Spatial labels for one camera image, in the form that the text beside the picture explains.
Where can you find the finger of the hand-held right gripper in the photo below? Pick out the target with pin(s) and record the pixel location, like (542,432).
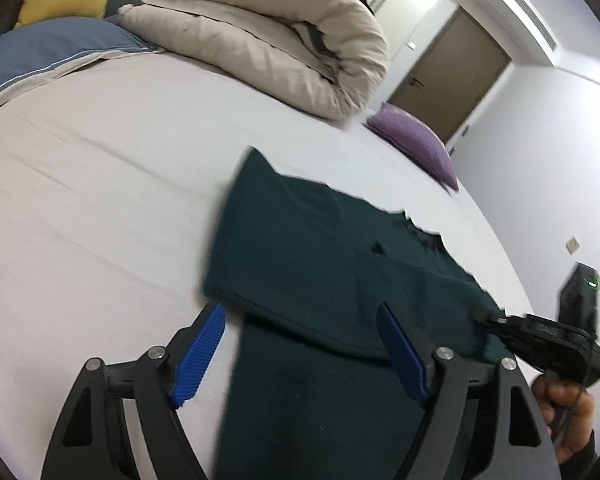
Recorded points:
(502,324)

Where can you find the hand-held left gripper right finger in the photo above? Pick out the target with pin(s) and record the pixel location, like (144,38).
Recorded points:
(400,350)

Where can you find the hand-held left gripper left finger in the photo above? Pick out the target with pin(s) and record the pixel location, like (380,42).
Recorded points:
(199,355)

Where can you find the dark green garment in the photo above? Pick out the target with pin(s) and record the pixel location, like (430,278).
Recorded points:
(305,260)

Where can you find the person's right hand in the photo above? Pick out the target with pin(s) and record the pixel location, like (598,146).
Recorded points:
(565,410)

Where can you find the bed with white sheet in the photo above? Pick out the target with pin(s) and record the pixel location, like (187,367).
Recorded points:
(104,200)

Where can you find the purple pillow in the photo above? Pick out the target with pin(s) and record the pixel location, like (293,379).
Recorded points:
(415,135)

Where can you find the brown door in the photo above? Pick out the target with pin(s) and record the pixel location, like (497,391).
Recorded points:
(455,70)

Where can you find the ceiling air vent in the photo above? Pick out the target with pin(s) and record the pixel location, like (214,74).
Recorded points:
(527,12)

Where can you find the folded beige duvet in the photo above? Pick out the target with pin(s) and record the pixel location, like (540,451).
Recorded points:
(260,45)

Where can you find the blue pillow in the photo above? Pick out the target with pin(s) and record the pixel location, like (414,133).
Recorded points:
(44,50)

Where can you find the wall socket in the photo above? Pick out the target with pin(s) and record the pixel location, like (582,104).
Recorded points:
(572,244)

